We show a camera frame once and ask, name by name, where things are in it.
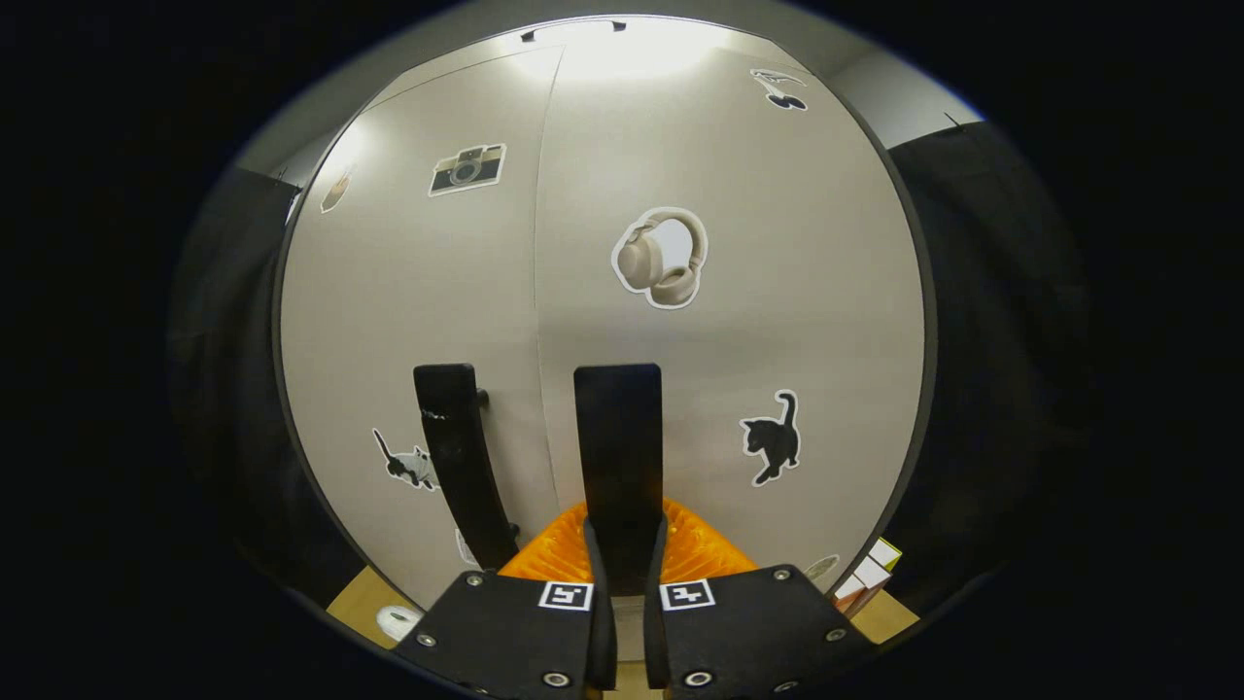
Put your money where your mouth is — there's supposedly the small white bottle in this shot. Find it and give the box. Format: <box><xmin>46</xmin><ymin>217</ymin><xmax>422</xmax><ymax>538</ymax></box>
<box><xmin>377</xmin><ymin>605</ymin><xmax>424</xmax><ymax>643</ymax></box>

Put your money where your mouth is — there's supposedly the beige double-door shoe cabinet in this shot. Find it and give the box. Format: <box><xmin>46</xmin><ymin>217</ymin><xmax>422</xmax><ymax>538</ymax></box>
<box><xmin>272</xmin><ymin>15</ymin><xmax>939</xmax><ymax>623</ymax></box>

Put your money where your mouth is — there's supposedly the black door handle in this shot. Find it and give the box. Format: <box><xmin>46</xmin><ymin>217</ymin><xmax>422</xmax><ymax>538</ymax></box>
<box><xmin>573</xmin><ymin>364</ymin><xmax>667</xmax><ymax>594</ymax></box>
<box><xmin>413</xmin><ymin>364</ymin><xmax>521</xmax><ymax>573</ymax></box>

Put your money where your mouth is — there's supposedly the headphone sticker cabinet door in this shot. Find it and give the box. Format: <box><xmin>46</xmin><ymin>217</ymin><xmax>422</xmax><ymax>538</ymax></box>
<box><xmin>533</xmin><ymin>19</ymin><xmax>926</xmax><ymax>594</ymax></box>

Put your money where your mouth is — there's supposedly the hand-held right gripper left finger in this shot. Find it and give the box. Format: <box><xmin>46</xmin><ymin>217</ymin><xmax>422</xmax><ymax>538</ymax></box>
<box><xmin>394</xmin><ymin>496</ymin><xmax>618</xmax><ymax>700</ymax></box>

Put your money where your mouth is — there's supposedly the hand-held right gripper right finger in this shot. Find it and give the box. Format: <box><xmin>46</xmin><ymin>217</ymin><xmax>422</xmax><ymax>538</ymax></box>
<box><xmin>641</xmin><ymin>496</ymin><xmax>881</xmax><ymax>700</ymax></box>

